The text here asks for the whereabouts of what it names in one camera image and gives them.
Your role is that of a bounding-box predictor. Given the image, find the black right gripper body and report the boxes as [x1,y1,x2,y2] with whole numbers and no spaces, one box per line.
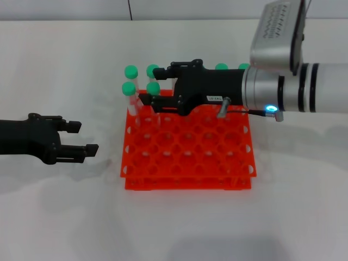
[173,58,246,116]

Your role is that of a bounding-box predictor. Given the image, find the right gripper cable with plugs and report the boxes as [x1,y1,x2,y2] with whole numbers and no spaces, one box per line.
[216,96,284,122]

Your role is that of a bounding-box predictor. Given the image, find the orange test tube rack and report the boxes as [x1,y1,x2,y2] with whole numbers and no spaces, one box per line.
[120,89,258,191]

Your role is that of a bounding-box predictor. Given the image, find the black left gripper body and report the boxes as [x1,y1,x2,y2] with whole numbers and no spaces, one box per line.
[0,113,61,165]

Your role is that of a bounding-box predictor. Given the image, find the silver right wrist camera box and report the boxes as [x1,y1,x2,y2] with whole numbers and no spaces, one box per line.
[250,0,307,77]

